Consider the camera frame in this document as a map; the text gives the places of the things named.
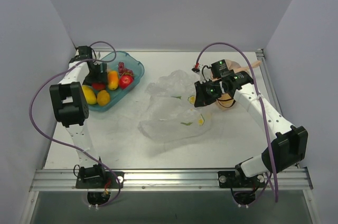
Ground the red fake apple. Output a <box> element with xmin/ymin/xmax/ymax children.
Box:
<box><xmin>119</xmin><ymin>75</ymin><xmax>134</xmax><ymax>89</ymax></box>
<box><xmin>91</xmin><ymin>82</ymin><xmax>106</xmax><ymax>91</ymax></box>

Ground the orange yellow fake mango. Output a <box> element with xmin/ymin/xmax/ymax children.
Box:
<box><xmin>107</xmin><ymin>71</ymin><xmax>119</xmax><ymax>90</ymax></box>

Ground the yellow fake lemon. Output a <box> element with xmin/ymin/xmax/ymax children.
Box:
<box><xmin>81</xmin><ymin>85</ymin><xmax>97</xmax><ymax>105</ymax></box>

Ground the fake red grape bunch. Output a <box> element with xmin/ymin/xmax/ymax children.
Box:
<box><xmin>118</xmin><ymin>62</ymin><xmax>134</xmax><ymax>78</ymax></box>

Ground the clear printed plastic bag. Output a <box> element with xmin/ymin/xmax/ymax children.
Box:
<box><xmin>138</xmin><ymin>70</ymin><xmax>212</xmax><ymax>142</ymax></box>

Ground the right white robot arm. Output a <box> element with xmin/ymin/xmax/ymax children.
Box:
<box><xmin>192</xmin><ymin>60</ymin><xmax>308</xmax><ymax>186</ymax></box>

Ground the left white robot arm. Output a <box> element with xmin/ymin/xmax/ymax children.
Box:
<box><xmin>49</xmin><ymin>46</ymin><xmax>110</xmax><ymax>188</ymax></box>

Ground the orange tied plastic bag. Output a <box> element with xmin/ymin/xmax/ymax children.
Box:
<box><xmin>211</xmin><ymin>60</ymin><xmax>260</xmax><ymax>110</ymax></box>

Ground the small orange fake fruit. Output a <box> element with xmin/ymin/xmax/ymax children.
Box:
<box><xmin>97</xmin><ymin>90</ymin><xmax>110</xmax><ymax>106</ymax></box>

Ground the teal plastic fruit tray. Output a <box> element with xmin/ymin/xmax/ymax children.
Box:
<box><xmin>83</xmin><ymin>51</ymin><xmax>145</xmax><ymax>112</ymax></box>

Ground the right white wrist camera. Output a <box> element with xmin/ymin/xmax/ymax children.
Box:
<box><xmin>191</xmin><ymin>63</ymin><xmax>212</xmax><ymax>83</ymax></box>

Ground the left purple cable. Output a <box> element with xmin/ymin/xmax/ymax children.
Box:
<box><xmin>28</xmin><ymin>40</ymin><xmax>122</xmax><ymax>207</ymax></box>

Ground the purple cable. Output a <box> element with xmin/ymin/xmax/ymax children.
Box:
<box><xmin>28</xmin><ymin>40</ymin><xmax>122</xmax><ymax>207</ymax></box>
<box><xmin>195</xmin><ymin>42</ymin><xmax>279</xmax><ymax>203</ymax></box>

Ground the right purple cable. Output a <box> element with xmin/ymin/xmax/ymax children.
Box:
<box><xmin>195</xmin><ymin>42</ymin><xmax>279</xmax><ymax>203</ymax></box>

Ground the front aluminium rail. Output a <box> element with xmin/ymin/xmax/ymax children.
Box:
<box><xmin>29</xmin><ymin>167</ymin><xmax>315</xmax><ymax>192</ymax></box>

